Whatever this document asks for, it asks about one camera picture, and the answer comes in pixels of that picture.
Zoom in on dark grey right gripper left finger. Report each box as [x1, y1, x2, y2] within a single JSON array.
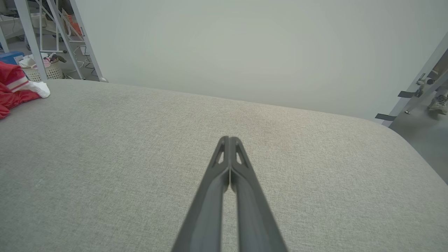
[[171, 136, 230, 252]]

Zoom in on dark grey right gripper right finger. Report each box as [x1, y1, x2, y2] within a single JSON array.
[[230, 136, 288, 252]]

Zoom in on red and white t-shirt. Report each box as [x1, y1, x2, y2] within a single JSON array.
[[0, 61, 51, 120]]

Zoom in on grey fabric sofa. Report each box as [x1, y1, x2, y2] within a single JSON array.
[[0, 79, 448, 252]]

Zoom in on white woven laundry basket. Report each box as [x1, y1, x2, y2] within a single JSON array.
[[22, 60, 64, 82]]

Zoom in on grey sneaker shoe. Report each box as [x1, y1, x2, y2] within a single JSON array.
[[427, 94, 448, 116]]

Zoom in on pink and white laundry pile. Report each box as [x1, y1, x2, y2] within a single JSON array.
[[19, 52, 67, 69]]

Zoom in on blue plastic box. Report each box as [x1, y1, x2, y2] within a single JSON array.
[[0, 51, 25, 65]]

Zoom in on grey metal frame beam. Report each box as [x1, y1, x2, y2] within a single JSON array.
[[69, 0, 108, 83], [14, 0, 48, 83]]

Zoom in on grey metal door post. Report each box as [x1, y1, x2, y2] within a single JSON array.
[[381, 33, 448, 127]]

